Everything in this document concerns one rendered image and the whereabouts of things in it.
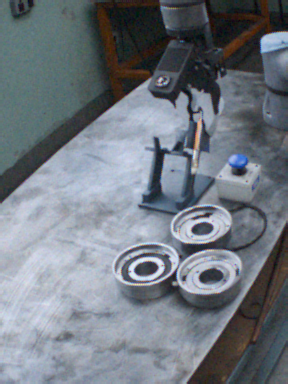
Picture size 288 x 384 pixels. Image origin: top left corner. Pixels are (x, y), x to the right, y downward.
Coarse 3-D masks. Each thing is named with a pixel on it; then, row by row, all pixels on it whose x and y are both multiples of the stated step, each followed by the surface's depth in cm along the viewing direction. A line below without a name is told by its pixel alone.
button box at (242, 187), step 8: (224, 168) 107; (232, 168) 106; (248, 168) 106; (256, 168) 106; (224, 176) 105; (232, 176) 105; (240, 176) 104; (248, 176) 104; (256, 176) 105; (224, 184) 105; (232, 184) 104; (240, 184) 103; (248, 184) 102; (256, 184) 105; (224, 192) 106; (232, 192) 105; (240, 192) 104; (248, 192) 103; (256, 192) 106; (232, 200) 106; (240, 200) 105; (248, 200) 104
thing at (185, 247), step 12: (204, 204) 100; (180, 216) 99; (192, 216) 99; (216, 216) 98; (228, 216) 96; (192, 228) 97; (204, 228) 98; (216, 228) 95; (228, 228) 93; (180, 240) 93; (204, 240) 94; (216, 240) 91; (228, 240) 94; (180, 252) 96; (192, 252) 93
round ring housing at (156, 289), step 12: (132, 252) 94; (144, 252) 94; (156, 252) 93; (168, 252) 92; (120, 264) 92; (132, 264) 91; (144, 264) 92; (156, 264) 91; (120, 276) 89; (132, 276) 89; (156, 276) 88; (168, 276) 86; (120, 288) 88; (132, 288) 86; (144, 288) 85; (156, 288) 86; (168, 288) 87
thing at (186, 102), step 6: (186, 90) 93; (180, 96) 93; (186, 96) 93; (192, 96) 94; (180, 102) 94; (186, 102) 93; (192, 102) 97; (180, 108) 95; (186, 108) 94; (192, 108) 98; (180, 114) 96; (186, 114) 95; (192, 114) 96; (186, 120) 96; (192, 120) 96
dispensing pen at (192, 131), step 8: (200, 112) 96; (200, 120) 95; (192, 128) 94; (192, 136) 94; (192, 144) 94; (200, 152) 96; (192, 160) 96; (192, 168) 96; (192, 176) 96; (192, 184) 96
